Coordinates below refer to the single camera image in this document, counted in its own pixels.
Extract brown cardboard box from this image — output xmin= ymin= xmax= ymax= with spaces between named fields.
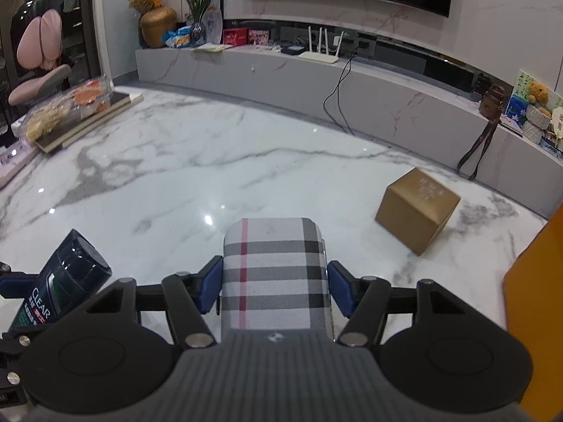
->
xmin=375 ymin=167 xmax=462 ymax=256

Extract brown teddy bear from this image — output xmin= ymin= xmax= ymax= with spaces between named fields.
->
xmin=527 ymin=80 xmax=552 ymax=117

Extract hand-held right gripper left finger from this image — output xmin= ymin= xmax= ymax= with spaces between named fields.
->
xmin=86 ymin=255 xmax=224 ymax=348

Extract pink power strip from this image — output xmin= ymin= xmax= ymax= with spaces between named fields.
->
xmin=0 ymin=143 xmax=40 ymax=187

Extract blue snack packets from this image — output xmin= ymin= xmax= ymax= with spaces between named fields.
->
xmin=164 ymin=26 xmax=194 ymax=49

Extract brown camera bag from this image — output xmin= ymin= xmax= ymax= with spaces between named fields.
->
xmin=456 ymin=83 xmax=507 ymax=181

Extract clear snack container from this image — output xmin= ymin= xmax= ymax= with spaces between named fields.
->
xmin=11 ymin=77 xmax=115 ymax=143

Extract dark shampoo bottle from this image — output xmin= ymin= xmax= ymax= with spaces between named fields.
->
xmin=9 ymin=229 xmax=113 ymax=328

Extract black cable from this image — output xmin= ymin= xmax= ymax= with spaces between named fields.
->
xmin=323 ymin=50 xmax=359 ymax=135

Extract gold vase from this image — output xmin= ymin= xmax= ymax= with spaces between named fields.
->
xmin=140 ymin=6 xmax=177 ymax=49

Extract white woven basket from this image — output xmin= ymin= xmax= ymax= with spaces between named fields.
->
xmin=521 ymin=121 xmax=544 ymax=143
xmin=525 ymin=104 xmax=552 ymax=130

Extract pink chair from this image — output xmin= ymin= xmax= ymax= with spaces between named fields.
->
xmin=9 ymin=9 xmax=73 ymax=106

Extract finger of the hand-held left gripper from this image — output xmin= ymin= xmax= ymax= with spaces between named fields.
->
xmin=0 ymin=261 xmax=42 ymax=302
xmin=0 ymin=332 xmax=33 ymax=410

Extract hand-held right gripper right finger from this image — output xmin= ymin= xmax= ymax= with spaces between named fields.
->
xmin=328 ymin=260 xmax=473 ymax=347

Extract orange box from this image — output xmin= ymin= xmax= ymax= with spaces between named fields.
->
xmin=502 ymin=204 xmax=563 ymax=411

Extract plaid glasses case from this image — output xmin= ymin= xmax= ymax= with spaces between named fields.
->
xmin=221 ymin=217 xmax=333 ymax=344

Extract white router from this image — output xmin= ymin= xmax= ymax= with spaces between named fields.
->
xmin=298 ymin=26 xmax=344 ymax=64

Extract stack of books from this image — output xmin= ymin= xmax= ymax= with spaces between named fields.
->
xmin=35 ymin=90 xmax=144 ymax=154

